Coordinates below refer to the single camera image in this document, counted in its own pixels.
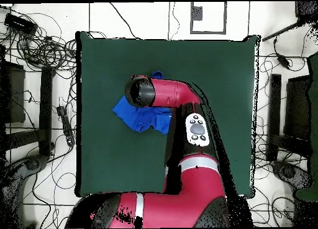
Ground blue laundry item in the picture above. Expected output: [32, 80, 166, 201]
[112, 70, 173, 135]

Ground black power strip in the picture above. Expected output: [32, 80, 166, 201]
[56, 106, 76, 147]

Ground dark green table cloth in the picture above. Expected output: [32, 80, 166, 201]
[75, 31, 260, 198]
[295, 52, 318, 202]

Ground black stand bar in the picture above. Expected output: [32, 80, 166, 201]
[38, 66, 53, 158]
[266, 73, 282, 162]

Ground black box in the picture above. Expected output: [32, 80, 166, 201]
[0, 61, 26, 124]
[284, 74, 312, 140]

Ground black power brick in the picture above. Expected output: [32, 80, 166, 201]
[3, 12, 38, 36]

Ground grey stand foot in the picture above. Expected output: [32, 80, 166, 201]
[4, 154, 49, 228]
[270, 160, 311, 191]

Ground black rod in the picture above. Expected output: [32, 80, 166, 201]
[261, 20, 306, 42]

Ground grey floor frame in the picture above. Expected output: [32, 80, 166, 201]
[190, 1, 227, 35]

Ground tangled black cables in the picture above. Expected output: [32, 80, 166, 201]
[0, 5, 78, 78]

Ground black cable adapter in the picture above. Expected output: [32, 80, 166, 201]
[276, 53, 291, 70]

